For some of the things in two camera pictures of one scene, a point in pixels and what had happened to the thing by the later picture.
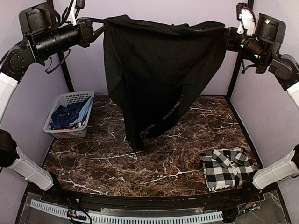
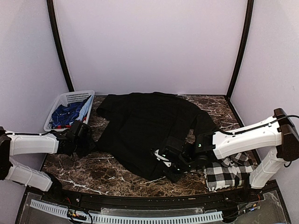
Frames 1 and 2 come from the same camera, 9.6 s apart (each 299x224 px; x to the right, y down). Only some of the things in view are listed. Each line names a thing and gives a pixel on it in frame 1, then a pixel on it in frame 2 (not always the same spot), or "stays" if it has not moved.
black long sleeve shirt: x=152 y=68 -> x=138 y=123
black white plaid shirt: x=226 y=168 stays
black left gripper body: x=84 y=35 -> x=82 y=148
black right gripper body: x=231 y=43 -> x=183 y=164
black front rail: x=153 y=203 stays
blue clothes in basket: x=73 y=117 stays
